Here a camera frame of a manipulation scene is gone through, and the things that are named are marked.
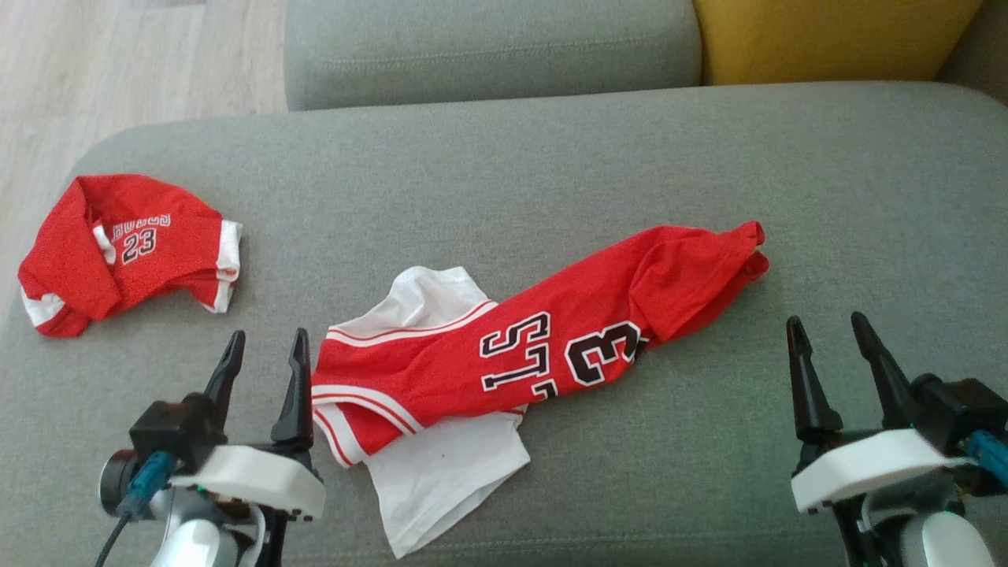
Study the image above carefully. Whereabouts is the grey sofa back cushion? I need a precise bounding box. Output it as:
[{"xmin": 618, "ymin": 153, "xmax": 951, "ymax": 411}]
[
  {"xmin": 936, "ymin": 0, "xmax": 1008, "ymax": 86},
  {"xmin": 283, "ymin": 0, "xmax": 702, "ymax": 112}
]

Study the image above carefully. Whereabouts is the yellow pillow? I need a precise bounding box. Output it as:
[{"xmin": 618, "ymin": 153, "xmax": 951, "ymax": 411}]
[{"xmin": 693, "ymin": 0, "xmax": 984, "ymax": 87}]

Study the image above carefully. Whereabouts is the red basketball shorts number 23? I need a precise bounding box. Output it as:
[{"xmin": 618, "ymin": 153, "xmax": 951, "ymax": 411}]
[{"xmin": 17, "ymin": 173, "xmax": 243, "ymax": 339}]

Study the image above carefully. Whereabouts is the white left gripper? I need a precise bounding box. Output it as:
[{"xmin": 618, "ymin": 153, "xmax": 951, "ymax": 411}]
[{"xmin": 169, "ymin": 328, "xmax": 327, "ymax": 522}]

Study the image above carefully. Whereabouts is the camera cable blue plug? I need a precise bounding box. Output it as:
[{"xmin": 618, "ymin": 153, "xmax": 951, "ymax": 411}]
[
  {"xmin": 94, "ymin": 451, "xmax": 176, "ymax": 567},
  {"xmin": 964, "ymin": 430, "xmax": 1008, "ymax": 483}
]

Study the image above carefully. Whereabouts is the red basketball jersey white trim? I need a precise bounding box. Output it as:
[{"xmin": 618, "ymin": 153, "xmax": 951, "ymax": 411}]
[{"xmin": 311, "ymin": 220, "xmax": 771, "ymax": 560}]

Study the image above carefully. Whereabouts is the left camera cable blue plug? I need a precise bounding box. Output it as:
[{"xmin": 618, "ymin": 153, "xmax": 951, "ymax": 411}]
[{"xmin": 94, "ymin": 451, "xmax": 176, "ymax": 567}]

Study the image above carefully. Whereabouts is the right camera cable blue plug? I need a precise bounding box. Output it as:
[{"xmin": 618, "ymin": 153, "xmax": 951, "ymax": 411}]
[{"xmin": 964, "ymin": 430, "xmax": 1008, "ymax": 483}]

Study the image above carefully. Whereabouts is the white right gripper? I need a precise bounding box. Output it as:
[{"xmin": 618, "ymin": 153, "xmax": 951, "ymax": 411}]
[{"xmin": 786, "ymin": 311, "xmax": 976, "ymax": 515}]

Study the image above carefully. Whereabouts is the grey sofa seat cushion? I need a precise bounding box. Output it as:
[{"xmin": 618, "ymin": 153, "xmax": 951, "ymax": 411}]
[{"xmin": 0, "ymin": 81, "xmax": 1008, "ymax": 567}]

